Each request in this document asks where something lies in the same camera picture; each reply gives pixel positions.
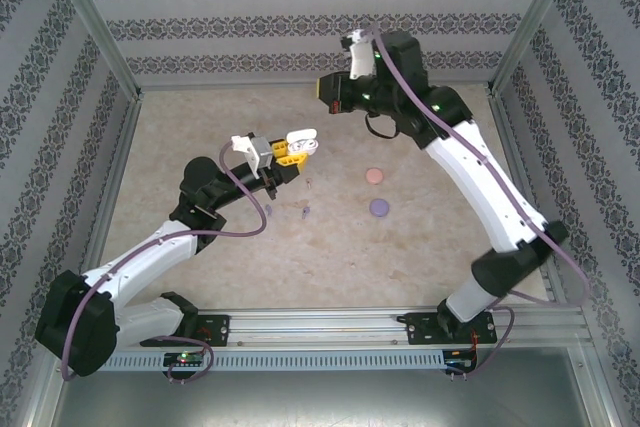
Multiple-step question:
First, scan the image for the grey metal sheet panel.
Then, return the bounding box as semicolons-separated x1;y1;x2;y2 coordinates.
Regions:
49;369;594;427

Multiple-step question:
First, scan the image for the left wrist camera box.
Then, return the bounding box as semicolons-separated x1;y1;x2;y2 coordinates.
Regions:
230;134;275;180

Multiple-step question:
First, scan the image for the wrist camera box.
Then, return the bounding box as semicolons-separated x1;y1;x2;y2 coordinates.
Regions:
341;29;377;81
230;134;275;180

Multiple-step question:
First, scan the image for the thin black wire loop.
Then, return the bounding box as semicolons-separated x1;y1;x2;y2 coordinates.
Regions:
363;113;400;139

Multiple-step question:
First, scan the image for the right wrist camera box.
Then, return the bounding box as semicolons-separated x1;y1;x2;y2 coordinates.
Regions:
341;29;377;81

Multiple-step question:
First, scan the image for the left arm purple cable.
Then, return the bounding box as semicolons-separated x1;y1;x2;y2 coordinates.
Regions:
59;141;269;384

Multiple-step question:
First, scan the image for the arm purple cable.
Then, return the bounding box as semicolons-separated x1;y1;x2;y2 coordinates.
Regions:
367;24;591;381
59;141;269;384

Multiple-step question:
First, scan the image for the thin aluminium wall base rail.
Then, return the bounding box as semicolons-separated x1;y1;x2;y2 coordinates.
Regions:
138;79;494;93

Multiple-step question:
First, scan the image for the aluminium table side rail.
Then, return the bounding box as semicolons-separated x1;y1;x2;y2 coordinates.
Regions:
69;92;145;312
487;91;570;307

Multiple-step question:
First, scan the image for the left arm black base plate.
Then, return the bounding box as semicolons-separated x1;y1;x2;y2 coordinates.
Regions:
139;314;232;348

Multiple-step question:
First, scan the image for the wide aluminium mounting rail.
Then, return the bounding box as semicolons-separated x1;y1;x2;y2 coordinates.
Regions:
48;307;587;349

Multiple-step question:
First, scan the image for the aluminium frame post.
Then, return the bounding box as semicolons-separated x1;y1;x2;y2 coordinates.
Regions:
485;0;585;97
42;0;145;98

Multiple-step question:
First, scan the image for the slotted grey cable duct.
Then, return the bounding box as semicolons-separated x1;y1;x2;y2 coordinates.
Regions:
67;350;447;373

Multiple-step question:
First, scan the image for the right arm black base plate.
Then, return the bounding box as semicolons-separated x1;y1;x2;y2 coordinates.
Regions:
403;310;499;346

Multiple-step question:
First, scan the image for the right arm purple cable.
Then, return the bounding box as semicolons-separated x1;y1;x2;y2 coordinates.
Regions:
367;24;591;381

